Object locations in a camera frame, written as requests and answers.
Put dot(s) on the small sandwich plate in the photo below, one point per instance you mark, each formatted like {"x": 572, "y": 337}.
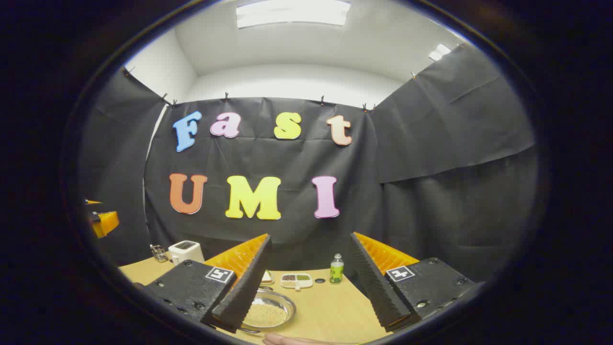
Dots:
{"x": 271, "y": 282}

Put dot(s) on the sandwich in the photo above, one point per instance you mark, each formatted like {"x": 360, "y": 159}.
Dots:
{"x": 266, "y": 276}

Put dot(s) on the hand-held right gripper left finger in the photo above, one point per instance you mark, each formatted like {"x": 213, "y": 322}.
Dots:
{"x": 244, "y": 292}

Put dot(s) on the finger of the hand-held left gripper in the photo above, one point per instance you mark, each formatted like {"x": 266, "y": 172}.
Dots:
{"x": 93, "y": 202}
{"x": 106, "y": 224}

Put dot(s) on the small ceiling light panel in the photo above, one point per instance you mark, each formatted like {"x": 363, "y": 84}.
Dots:
{"x": 439, "y": 51}

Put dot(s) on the black backdrop cloth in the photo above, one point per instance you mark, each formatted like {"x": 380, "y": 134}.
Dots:
{"x": 287, "y": 163}

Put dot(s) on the pile of soybeans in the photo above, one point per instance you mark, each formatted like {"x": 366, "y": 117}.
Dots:
{"x": 266, "y": 315}

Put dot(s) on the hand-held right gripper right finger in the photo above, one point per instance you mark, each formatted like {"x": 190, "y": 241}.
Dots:
{"x": 378, "y": 292}

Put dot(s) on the white divided grain dish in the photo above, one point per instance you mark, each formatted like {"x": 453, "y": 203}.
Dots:
{"x": 297, "y": 281}

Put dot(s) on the green tea bottle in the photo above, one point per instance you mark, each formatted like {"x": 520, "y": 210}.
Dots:
{"x": 336, "y": 272}

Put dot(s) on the white toaster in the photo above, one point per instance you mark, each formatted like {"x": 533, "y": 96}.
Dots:
{"x": 186, "y": 251}

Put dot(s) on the large ceiling light panel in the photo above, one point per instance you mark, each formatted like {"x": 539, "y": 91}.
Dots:
{"x": 292, "y": 12}

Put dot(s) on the stainless steel pot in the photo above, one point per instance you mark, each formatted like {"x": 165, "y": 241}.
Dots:
{"x": 282, "y": 299}

